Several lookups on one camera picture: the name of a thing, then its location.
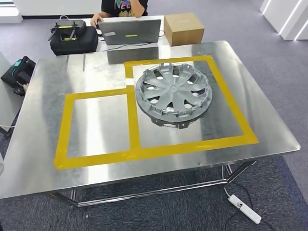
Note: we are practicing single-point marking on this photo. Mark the stainless steel workbench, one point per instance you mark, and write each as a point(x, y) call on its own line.
point(35, 127)

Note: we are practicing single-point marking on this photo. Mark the silver wheel hubcap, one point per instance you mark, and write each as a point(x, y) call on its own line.
point(173, 87)

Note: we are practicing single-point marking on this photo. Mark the grey laptop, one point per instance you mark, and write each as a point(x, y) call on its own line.
point(130, 32)

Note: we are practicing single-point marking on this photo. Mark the brown cardboard box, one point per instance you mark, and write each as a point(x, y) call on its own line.
point(183, 32)

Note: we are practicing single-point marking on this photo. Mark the person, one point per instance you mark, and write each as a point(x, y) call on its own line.
point(120, 6)

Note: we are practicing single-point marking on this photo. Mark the black carrying case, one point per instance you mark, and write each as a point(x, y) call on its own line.
point(79, 44)

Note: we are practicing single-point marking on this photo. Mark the white power strip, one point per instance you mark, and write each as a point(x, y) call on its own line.
point(245, 209)

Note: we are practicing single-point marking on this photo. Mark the black bag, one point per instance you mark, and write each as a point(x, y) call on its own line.
point(21, 70)

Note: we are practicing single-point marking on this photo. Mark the white lit blocks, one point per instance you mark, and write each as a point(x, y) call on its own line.
point(276, 16)

